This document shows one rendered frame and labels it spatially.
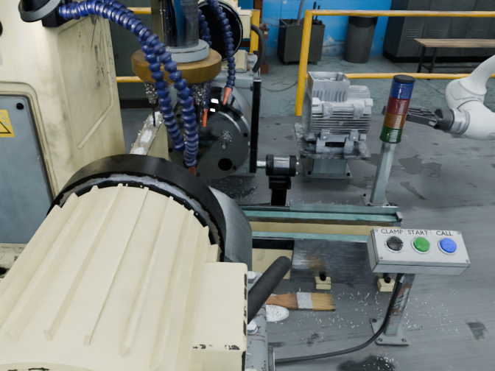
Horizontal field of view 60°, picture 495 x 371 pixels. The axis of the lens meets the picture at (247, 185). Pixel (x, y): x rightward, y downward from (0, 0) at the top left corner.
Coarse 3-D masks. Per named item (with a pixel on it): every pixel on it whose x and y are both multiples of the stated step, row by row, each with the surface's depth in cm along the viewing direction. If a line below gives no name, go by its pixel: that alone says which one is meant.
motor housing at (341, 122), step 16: (304, 96) 152; (352, 96) 142; (368, 96) 142; (304, 112) 155; (320, 112) 139; (336, 112) 139; (352, 112) 140; (368, 112) 140; (304, 128) 154; (320, 128) 141; (336, 128) 141; (352, 128) 142; (368, 128) 142
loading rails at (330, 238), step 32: (256, 224) 112; (288, 224) 112; (320, 224) 112; (352, 224) 112; (384, 224) 111; (256, 256) 104; (288, 256) 104; (320, 256) 103; (352, 256) 103; (320, 288) 105; (384, 288) 105
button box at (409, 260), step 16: (368, 240) 84; (384, 240) 80; (432, 240) 80; (384, 256) 78; (400, 256) 78; (416, 256) 78; (432, 256) 78; (448, 256) 78; (464, 256) 78; (400, 272) 81; (416, 272) 81; (432, 272) 81; (448, 272) 81
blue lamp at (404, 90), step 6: (396, 84) 118; (402, 84) 117; (408, 84) 116; (390, 90) 121; (396, 90) 118; (402, 90) 118; (408, 90) 118; (396, 96) 119; (402, 96) 118; (408, 96) 119
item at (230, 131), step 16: (240, 96) 126; (176, 112) 115; (208, 112) 115; (224, 112) 115; (240, 112) 116; (208, 128) 117; (224, 128) 117; (240, 128) 117; (208, 144) 120; (224, 144) 113; (240, 144) 119; (176, 160) 123; (208, 160) 122; (224, 160) 122; (240, 160) 123; (208, 176) 125; (224, 176) 125
